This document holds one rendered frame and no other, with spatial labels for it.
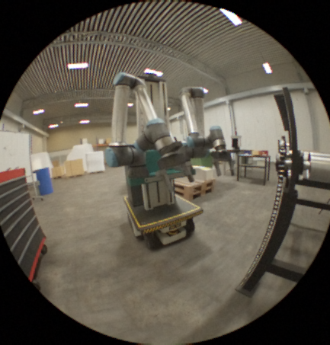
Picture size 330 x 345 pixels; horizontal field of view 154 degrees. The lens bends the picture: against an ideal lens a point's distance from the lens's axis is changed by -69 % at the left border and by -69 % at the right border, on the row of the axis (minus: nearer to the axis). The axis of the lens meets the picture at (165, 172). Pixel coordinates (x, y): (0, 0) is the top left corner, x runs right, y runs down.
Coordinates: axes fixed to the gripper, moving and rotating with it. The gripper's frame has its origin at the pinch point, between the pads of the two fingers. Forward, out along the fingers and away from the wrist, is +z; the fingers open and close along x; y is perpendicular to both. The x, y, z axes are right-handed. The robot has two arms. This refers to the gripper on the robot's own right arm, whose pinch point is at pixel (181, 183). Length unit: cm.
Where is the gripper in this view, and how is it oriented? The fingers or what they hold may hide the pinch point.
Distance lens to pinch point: 56.7
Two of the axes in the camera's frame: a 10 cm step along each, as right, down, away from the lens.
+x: -8.0, 2.6, -5.5
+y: -4.7, 3.0, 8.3
